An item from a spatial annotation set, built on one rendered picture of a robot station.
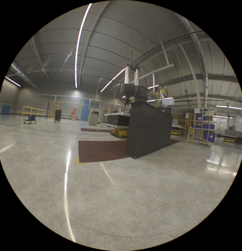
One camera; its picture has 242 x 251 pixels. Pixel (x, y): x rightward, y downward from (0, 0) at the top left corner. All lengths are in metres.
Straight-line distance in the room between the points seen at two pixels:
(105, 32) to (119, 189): 11.00
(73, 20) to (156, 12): 7.67
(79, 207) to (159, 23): 10.85
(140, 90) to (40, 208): 1.75
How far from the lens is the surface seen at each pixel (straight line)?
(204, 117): 4.13
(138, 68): 2.06
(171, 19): 10.29
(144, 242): 0.58
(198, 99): 6.38
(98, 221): 0.57
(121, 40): 10.88
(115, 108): 7.66
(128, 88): 1.29
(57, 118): 6.51
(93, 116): 6.68
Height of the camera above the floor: 0.55
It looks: 2 degrees down
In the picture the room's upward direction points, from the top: 7 degrees clockwise
